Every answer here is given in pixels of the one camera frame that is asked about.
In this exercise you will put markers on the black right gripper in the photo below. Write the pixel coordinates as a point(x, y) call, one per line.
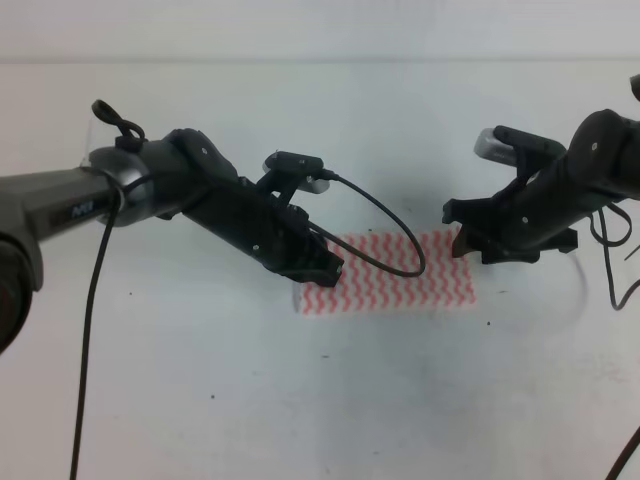
point(533, 220)

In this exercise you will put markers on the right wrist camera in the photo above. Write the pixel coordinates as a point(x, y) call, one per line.
point(526, 152)

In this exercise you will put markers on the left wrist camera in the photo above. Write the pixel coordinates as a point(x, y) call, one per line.
point(284, 170)

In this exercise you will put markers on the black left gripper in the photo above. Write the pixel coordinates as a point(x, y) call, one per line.
point(258, 222)

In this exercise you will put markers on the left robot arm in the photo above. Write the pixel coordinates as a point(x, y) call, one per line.
point(135, 179)

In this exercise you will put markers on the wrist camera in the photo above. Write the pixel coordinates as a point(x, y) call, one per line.
point(526, 152)
point(284, 170)

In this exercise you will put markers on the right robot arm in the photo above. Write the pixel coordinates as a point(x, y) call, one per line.
point(602, 160)

